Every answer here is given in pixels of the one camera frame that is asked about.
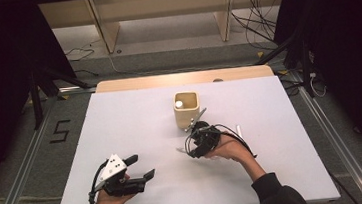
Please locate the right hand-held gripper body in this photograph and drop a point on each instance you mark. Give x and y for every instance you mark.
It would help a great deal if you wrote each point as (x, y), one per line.
(206, 138)

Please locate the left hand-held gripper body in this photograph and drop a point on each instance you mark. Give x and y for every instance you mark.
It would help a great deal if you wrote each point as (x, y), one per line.
(113, 168)

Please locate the beige square pen holder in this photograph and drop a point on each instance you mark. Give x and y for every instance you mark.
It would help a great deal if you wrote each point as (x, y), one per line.
(183, 116)

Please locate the green and white glue stick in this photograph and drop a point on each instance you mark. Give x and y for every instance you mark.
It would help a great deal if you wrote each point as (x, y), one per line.
(179, 104)

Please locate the person's right hand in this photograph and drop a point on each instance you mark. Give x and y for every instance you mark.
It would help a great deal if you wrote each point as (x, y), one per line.
(230, 149)

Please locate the white table sheet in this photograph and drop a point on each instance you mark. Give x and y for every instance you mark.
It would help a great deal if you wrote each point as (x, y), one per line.
(177, 189)

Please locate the wooden table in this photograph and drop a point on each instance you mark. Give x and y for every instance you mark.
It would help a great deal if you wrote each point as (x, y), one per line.
(183, 78)

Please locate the black metal stand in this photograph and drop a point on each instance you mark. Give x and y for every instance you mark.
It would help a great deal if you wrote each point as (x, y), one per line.
(306, 70)
(36, 102)

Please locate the beige wooden desk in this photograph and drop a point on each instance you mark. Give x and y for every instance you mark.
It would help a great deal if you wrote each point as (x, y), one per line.
(108, 32)

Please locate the aluminium floor rail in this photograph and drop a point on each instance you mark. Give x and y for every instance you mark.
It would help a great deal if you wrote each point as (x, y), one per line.
(16, 188)
(336, 140)

